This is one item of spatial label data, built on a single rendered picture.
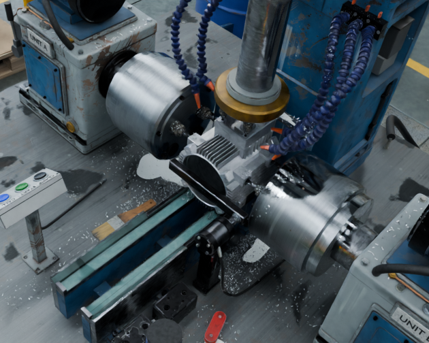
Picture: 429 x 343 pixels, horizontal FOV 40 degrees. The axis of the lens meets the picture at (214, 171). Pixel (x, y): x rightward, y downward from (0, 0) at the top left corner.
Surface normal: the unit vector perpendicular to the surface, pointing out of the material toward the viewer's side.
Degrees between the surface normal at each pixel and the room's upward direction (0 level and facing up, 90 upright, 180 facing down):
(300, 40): 90
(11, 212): 64
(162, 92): 28
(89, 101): 90
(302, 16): 90
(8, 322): 0
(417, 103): 0
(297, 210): 43
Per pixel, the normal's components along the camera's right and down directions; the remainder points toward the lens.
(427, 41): 0.11, -0.67
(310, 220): -0.42, -0.11
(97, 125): 0.73, 0.55
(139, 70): -0.14, -0.46
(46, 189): 0.70, 0.20
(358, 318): -0.67, 0.48
